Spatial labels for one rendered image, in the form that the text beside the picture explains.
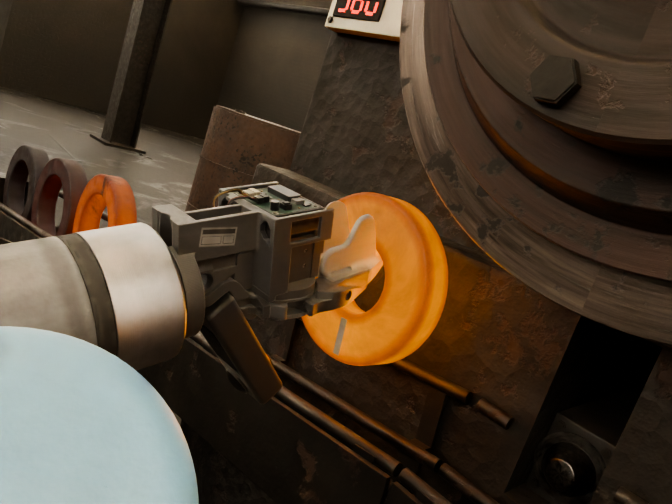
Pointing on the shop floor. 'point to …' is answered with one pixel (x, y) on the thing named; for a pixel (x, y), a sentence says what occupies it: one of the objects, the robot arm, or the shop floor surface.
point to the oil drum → (238, 153)
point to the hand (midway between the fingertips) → (372, 259)
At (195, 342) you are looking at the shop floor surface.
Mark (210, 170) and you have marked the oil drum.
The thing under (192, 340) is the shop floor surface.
